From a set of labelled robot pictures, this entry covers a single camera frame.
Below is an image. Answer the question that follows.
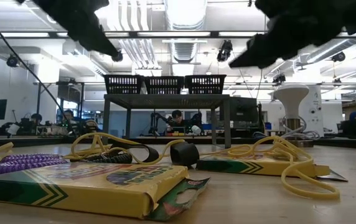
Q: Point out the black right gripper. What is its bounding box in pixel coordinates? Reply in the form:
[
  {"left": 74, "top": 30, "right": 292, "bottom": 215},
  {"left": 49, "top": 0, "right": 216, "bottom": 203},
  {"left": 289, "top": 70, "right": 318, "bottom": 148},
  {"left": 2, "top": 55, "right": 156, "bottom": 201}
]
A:
[{"left": 228, "top": 0, "right": 347, "bottom": 70}]

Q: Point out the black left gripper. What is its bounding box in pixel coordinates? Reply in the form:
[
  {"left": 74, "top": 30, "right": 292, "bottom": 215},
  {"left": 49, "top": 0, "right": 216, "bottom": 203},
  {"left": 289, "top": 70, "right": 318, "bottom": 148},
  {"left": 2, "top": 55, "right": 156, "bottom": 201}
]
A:
[{"left": 32, "top": 0, "right": 116, "bottom": 57}]

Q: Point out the black plastic mesh basket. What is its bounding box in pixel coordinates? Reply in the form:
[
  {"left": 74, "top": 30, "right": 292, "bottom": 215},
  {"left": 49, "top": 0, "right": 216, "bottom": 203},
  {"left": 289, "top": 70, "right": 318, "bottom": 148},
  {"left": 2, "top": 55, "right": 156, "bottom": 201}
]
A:
[
  {"left": 143, "top": 76, "right": 185, "bottom": 95},
  {"left": 184, "top": 74, "right": 228, "bottom": 95},
  {"left": 103, "top": 74, "right": 145, "bottom": 95}
]

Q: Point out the yellow Crayola crayon box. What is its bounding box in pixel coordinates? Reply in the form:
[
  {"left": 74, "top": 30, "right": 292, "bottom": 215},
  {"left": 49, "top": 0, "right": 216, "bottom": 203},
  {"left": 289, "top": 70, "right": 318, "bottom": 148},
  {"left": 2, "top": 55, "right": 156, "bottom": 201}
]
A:
[
  {"left": 195, "top": 152, "right": 349, "bottom": 183},
  {"left": 0, "top": 161, "right": 212, "bottom": 222}
]

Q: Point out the black coil keychain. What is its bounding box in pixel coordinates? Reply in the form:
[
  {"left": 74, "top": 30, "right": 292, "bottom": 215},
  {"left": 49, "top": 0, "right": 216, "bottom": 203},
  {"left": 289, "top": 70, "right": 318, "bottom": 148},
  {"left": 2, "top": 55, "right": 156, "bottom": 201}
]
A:
[
  {"left": 84, "top": 152, "right": 134, "bottom": 165},
  {"left": 67, "top": 146, "right": 103, "bottom": 163}
]

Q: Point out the black strap loop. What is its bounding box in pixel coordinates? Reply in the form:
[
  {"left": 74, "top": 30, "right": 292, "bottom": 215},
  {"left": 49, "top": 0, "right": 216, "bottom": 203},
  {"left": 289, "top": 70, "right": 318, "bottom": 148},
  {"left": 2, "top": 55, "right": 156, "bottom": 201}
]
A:
[{"left": 111, "top": 141, "right": 161, "bottom": 165}]

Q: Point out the black tape roll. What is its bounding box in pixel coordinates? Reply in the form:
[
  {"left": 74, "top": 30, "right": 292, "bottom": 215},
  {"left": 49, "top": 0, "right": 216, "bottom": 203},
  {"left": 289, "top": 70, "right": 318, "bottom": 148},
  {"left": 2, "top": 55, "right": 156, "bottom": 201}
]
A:
[{"left": 169, "top": 141, "right": 200, "bottom": 167}]

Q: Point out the purple coil keychain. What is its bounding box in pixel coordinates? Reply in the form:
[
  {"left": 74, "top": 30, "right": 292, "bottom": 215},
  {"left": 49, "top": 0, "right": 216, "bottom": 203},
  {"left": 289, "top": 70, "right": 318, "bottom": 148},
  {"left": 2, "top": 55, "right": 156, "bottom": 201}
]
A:
[
  {"left": 0, "top": 153, "right": 64, "bottom": 164},
  {"left": 0, "top": 158, "right": 69, "bottom": 177}
]

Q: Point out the black overhead crossbeam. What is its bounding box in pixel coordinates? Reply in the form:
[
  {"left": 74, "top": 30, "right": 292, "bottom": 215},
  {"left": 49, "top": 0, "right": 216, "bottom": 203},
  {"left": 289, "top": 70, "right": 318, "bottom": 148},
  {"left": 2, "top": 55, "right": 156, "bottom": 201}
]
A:
[{"left": 0, "top": 29, "right": 356, "bottom": 40}]

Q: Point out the white mushroom table lamp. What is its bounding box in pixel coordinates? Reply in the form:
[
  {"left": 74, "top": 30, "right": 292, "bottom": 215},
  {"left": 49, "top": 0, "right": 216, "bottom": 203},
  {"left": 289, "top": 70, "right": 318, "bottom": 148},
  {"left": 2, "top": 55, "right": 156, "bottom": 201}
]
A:
[{"left": 273, "top": 84, "right": 314, "bottom": 148}]

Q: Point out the large black monitor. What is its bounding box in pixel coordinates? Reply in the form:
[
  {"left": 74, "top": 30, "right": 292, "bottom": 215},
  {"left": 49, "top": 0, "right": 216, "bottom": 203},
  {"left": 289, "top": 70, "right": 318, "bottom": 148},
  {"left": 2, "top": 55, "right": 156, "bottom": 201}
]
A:
[{"left": 229, "top": 96, "right": 262, "bottom": 138}]

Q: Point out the white cylindrical pillar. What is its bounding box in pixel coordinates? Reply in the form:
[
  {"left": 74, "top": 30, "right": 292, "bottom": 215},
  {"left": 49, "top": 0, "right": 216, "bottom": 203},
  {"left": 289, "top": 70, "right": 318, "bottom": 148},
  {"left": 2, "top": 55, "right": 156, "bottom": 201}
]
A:
[{"left": 299, "top": 84, "right": 325, "bottom": 138}]

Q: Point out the person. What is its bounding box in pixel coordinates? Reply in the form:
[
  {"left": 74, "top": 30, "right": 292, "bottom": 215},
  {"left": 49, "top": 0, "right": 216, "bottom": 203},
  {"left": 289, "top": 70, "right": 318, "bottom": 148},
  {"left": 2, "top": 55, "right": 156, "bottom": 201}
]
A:
[
  {"left": 61, "top": 108, "right": 81, "bottom": 134},
  {"left": 165, "top": 109, "right": 191, "bottom": 134},
  {"left": 339, "top": 111, "right": 356, "bottom": 139},
  {"left": 25, "top": 112, "right": 47, "bottom": 134}
]

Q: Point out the grey perforated metal shelf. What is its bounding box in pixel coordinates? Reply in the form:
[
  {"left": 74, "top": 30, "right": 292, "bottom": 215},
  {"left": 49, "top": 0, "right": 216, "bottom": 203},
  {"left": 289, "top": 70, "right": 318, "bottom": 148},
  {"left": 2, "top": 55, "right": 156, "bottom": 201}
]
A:
[{"left": 102, "top": 93, "right": 232, "bottom": 149}]

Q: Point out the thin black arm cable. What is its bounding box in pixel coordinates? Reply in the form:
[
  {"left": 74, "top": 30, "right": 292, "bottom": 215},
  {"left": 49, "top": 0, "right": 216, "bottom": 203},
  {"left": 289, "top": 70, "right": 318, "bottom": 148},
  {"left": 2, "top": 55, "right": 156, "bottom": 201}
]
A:
[{"left": 0, "top": 1, "right": 67, "bottom": 122}]

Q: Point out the silver ceiling air duct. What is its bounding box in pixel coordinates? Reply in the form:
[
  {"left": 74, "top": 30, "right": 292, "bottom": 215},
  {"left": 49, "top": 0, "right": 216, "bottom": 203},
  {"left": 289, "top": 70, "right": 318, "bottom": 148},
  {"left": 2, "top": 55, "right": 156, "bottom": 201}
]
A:
[{"left": 164, "top": 0, "right": 209, "bottom": 65}]

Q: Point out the black metal station frame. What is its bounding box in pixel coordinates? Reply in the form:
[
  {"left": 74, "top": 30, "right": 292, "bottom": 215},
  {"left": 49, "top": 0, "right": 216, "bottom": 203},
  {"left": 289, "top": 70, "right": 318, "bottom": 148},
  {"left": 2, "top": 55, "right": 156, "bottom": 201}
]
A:
[{"left": 33, "top": 80, "right": 106, "bottom": 138}]

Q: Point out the white coiled lamp cable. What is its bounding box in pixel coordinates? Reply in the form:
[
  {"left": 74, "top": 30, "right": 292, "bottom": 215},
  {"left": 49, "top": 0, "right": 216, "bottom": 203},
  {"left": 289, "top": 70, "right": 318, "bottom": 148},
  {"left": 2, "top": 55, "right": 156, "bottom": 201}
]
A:
[{"left": 252, "top": 116, "right": 321, "bottom": 146}]

